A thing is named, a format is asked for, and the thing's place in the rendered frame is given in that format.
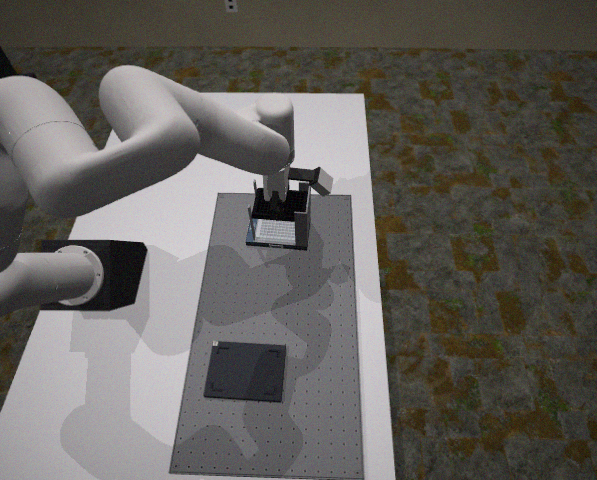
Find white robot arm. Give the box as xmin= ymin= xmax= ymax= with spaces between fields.
xmin=0 ymin=65 xmax=295 ymax=317

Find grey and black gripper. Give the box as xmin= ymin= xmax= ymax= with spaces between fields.
xmin=263 ymin=159 xmax=294 ymax=221

